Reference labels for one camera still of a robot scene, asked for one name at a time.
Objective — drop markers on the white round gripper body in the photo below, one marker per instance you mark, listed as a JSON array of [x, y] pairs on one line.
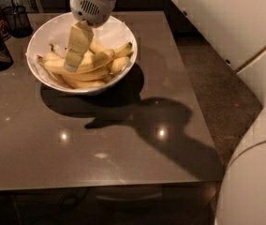
[[93, 7]]

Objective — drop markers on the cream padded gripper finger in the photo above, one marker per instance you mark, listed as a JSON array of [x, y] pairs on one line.
[[76, 46]]

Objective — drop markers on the large front yellow banana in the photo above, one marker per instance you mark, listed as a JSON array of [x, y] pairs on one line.
[[89, 63]]

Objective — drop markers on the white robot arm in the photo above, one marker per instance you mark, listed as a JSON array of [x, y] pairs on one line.
[[236, 117]]

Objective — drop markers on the long upright yellow banana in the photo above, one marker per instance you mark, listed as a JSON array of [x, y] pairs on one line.
[[122, 51]]

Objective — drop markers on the left back yellow banana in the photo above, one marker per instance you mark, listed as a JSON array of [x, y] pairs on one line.
[[51, 54]]

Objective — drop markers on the lower curved yellow banana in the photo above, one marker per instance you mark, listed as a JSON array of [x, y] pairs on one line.
[[97, 74]]

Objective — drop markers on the right short yellow banana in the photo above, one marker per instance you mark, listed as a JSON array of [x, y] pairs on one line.
[[118, 64]]

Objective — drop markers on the bottom yellow banana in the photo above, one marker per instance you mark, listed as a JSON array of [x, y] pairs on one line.
[[82, 84]]

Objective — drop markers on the white bowl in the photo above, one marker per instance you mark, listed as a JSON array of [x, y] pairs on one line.
[[113, 34]]

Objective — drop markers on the black mesh cup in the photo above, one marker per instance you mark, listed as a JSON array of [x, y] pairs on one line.
[[17, 20]]

